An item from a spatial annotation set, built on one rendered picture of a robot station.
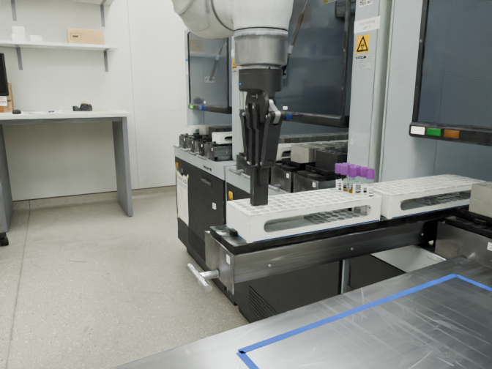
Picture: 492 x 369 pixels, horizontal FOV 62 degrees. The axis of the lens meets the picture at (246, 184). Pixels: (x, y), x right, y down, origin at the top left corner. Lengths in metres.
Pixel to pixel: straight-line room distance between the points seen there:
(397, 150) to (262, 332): 0.75
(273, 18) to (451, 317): 0.48
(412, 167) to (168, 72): 3.46
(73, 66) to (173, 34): 0.99
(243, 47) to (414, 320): 0.46
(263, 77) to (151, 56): 3.60
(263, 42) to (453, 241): 0.54
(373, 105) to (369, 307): 0.74
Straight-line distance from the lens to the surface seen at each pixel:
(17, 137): 4.16
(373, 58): 1.17
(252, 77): 0.68
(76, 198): 4.25
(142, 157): 4.26
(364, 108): 1.19
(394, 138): 1.11
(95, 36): 3.92
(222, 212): 1.95
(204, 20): 0.79
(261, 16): 0.68
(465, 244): 0.89
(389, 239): 0.86
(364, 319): 0.49
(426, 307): 0.54
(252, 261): 0.69
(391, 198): 0.86
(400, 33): 1.12
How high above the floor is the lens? 1.07
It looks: 13 degrees down
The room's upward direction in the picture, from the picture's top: straight up
